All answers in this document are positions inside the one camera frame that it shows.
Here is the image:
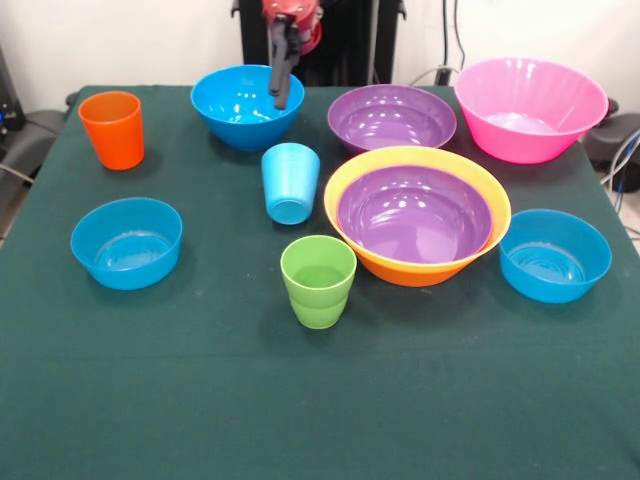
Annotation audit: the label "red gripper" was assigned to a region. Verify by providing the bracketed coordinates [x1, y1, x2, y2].
[261, 0, 324, 111]

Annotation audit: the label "light blue plastic cup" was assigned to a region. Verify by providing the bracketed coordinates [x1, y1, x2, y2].
[260, 142, 322, 226]

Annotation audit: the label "purple plastic bowl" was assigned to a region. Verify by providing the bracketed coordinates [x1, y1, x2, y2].
[327, 83, 458, 156]
[336, 164, 495, 265]

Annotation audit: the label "shallow blue plastic bowl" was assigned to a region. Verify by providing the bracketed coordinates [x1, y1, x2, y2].
[70, 197, 184, 292]
[498, 208, 613, 305]

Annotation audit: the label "deep blue plastic bowl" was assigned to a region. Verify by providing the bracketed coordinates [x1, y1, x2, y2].
[190, 64, 306, 153]

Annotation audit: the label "orange plastic cup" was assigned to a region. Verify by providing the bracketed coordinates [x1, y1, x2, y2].
[77, 90, 146, 172]

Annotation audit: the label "green plastic cup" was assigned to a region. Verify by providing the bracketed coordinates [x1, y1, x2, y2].
[279, 234, 358, 330]

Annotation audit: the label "orange plastic bowl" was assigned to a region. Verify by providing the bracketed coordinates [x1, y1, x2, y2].
[323, 145, 512, 289]

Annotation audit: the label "pink plastic bowl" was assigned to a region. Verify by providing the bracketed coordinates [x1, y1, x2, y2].
[453, 57, 610, 166]

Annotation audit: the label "black electronics box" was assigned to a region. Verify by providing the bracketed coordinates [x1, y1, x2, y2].
[0, 44, 26, 132]

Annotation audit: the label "black rounded equipment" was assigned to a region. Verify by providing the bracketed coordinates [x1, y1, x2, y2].
[582, 98, 640, 172]

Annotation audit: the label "dark green tablecloth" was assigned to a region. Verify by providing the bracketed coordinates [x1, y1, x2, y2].
[0, 84, 640, 480]

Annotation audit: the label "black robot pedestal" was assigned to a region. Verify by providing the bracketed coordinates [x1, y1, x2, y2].
[232, 0, 407, 86]

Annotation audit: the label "grey cable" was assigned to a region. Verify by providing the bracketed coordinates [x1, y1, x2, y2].
[409, 64, 459, 87]

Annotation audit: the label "blue and white cables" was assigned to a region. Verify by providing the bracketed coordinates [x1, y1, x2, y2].
[599, 124, 640, 221]

